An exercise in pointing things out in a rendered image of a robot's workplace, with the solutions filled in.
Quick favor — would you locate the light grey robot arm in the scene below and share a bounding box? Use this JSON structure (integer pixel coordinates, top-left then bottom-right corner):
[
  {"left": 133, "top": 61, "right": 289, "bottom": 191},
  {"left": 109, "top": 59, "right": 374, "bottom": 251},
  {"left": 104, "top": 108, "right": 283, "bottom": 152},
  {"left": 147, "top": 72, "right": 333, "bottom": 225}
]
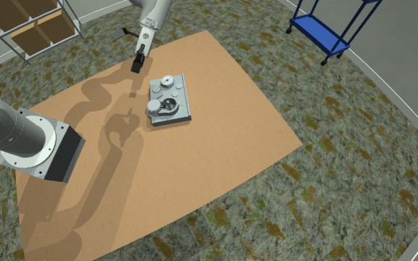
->
[{"left": 0, "top": 0, "right": 173, "bottom": 168}]

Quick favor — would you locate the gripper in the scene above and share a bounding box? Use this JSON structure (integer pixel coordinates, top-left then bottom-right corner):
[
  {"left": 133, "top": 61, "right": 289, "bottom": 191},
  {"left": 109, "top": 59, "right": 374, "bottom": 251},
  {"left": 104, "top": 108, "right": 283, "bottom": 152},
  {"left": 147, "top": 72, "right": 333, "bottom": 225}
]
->
[{"left": 131, "top": 24, "right": 160, "bottom": 74}]

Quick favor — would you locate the grey spur gear with yellow arrow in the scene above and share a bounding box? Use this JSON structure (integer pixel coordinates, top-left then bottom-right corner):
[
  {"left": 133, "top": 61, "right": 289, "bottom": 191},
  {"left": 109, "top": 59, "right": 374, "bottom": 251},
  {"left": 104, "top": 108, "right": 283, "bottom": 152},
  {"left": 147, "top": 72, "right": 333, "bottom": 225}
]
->
[{"left": 161, "top": 75, "right": 174, "bottom": 88}]

